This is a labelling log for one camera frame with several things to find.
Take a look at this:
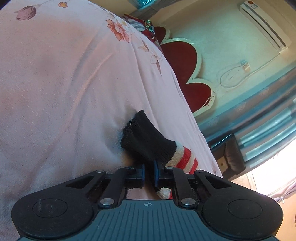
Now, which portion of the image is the striped knit sweater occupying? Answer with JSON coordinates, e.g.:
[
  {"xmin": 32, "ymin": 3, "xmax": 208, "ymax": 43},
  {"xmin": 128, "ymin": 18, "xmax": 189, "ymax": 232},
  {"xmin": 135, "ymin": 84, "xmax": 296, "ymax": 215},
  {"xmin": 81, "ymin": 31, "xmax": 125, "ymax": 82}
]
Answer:
[{"xmin": 120, "ymin": 110, "xmax": 198, "ymax": 199}]

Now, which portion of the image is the dark leather armchair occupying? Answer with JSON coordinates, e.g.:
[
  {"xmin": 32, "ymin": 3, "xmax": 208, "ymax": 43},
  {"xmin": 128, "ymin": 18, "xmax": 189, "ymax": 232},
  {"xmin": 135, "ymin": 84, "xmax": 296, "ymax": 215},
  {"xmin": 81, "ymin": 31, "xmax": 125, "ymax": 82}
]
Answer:
[{"xmin": 208, "ymin": 133, "xmax": 246, "ymax": 180}]

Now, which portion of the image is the blue window curtain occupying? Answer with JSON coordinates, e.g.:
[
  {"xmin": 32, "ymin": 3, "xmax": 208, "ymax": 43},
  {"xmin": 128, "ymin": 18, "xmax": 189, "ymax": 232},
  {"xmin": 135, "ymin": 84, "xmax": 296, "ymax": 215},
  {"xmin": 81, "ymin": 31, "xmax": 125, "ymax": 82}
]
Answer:
[{"xmin": 198, "ymin": 69, "xmax": 295, "ymax": 163}]

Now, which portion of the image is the pink floral bed quilt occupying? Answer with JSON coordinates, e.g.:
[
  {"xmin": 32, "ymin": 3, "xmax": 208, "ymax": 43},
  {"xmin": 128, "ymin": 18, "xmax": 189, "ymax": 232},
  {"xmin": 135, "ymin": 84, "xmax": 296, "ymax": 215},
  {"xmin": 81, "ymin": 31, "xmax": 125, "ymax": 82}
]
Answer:
[{"xmin": 1, "ymin": 1, "xmax": 221, "ymax": 240}]

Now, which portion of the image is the red heart-shaped headboard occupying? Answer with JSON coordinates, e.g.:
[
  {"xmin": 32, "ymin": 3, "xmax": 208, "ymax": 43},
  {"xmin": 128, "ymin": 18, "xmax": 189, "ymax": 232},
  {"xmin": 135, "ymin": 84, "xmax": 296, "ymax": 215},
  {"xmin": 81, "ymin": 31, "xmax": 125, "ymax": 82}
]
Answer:
[{"xmin": 154, "ymin": 26, "xmax": 216, "ymax": 117}]

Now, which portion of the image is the striped red pillow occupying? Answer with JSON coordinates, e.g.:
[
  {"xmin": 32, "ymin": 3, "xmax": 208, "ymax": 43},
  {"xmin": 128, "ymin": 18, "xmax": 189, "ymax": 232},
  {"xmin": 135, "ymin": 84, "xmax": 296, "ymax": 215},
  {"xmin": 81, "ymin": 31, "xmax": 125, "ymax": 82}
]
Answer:
[{"xmin": 123, "ymin": 14, "xmax": 159, "ymax": 44}]

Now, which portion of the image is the white power cable loop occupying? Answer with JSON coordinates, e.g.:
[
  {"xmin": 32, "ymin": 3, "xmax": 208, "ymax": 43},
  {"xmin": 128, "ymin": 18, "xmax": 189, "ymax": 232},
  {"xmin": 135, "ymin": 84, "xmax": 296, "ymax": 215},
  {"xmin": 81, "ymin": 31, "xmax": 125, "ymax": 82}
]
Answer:
[{"xmin": 219, "ymin": 48, "xmax": 281, "ymax": 88}]

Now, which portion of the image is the white wall air conditioner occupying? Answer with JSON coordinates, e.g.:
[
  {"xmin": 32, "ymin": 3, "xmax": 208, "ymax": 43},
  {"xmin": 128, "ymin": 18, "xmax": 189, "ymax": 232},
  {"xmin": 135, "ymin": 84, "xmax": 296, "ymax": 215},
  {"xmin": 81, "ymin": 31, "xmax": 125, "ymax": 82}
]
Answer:
[{"xmin": 239, "ymin": 1, "xmax": 292, "ymax": 54}]

